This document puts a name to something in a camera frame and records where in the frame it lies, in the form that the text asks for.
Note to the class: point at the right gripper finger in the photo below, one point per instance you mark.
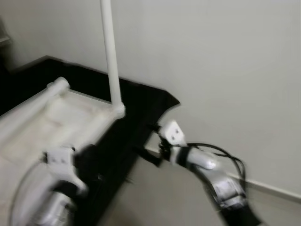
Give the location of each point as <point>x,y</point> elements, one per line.
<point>149,157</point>

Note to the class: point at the white plastic table leg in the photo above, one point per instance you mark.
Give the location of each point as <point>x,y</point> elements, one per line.
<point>112,61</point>
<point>28,110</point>

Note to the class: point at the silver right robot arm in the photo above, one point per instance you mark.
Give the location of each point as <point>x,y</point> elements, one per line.
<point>221,183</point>

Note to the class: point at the metal table support leg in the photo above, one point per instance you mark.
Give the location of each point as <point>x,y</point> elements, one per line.
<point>131,179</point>

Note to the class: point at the black tablecloth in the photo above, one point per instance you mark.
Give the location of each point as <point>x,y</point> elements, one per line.
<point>136,122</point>

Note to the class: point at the white plastic table top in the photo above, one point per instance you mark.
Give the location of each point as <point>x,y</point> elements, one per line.
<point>70,117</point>

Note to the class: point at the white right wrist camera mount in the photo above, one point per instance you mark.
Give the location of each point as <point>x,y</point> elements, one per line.
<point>171,134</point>

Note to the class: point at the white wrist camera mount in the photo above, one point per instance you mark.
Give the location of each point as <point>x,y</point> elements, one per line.
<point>171,134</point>
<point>59,160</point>

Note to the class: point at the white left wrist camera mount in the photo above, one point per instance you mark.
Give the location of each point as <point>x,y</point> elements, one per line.
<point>59,160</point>

